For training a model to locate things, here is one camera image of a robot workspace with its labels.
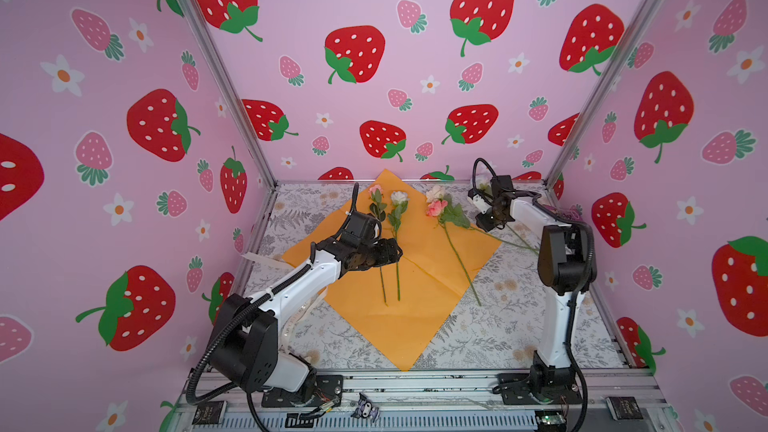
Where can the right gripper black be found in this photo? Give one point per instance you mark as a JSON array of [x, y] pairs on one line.
[[482, 220]]

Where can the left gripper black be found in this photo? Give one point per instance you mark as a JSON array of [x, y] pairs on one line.
[[384, 257]]

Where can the pale pink fake rose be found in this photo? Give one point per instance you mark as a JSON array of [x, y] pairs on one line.
[[378, 210]]

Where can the orange wrapping paper sheet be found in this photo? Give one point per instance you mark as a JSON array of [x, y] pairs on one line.
[[431, 296]]

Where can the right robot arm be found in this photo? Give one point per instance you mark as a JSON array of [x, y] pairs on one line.
[[566, 267]]

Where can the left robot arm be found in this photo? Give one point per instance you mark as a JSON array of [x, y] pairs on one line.
[[244, 348]]

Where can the purple snack bag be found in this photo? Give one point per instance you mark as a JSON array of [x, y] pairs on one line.
[[573, 213]]

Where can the clear ribbon strip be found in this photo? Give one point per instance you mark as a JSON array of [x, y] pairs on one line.
[[294, 296]]

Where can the small black box left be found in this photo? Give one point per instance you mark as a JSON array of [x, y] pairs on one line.
[[209, 413]]

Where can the small black box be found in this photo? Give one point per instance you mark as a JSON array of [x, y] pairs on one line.
[[209, 413], [624, 408]]

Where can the small black box right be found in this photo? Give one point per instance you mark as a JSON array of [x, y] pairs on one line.
[[624, 408]]

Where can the aluminium corner post right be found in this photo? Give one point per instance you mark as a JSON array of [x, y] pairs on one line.
[[642, 19]]

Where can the aluminium corner post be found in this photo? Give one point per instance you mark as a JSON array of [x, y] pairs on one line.
[[199, 28], [642, 19]]

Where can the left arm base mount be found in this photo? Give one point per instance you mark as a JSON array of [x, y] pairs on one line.
[[296, 383]]

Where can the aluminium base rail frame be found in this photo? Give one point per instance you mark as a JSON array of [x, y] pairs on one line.
[[446, 400]]

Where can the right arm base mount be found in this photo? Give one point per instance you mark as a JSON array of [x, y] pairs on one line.
[[534, 388]]

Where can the aluminium corner post left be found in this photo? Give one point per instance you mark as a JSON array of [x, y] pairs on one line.
[[199, 28]]

